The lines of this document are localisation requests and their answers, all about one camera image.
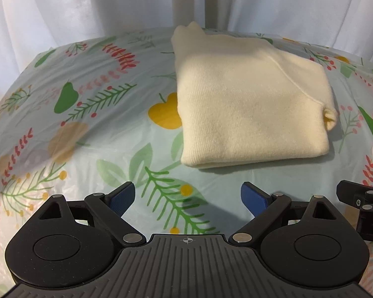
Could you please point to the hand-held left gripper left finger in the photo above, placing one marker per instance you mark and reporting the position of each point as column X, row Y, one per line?
column 122, row 198

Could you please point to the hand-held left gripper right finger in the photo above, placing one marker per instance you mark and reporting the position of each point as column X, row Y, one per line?
column 254, row 198

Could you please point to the cream knit sweater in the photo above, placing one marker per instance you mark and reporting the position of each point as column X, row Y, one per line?
column 245, row 105

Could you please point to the floral printed sheet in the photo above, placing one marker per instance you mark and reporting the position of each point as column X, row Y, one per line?
column 112, row 124

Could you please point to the white curtain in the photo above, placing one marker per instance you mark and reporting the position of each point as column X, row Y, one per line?
column 80, row 3

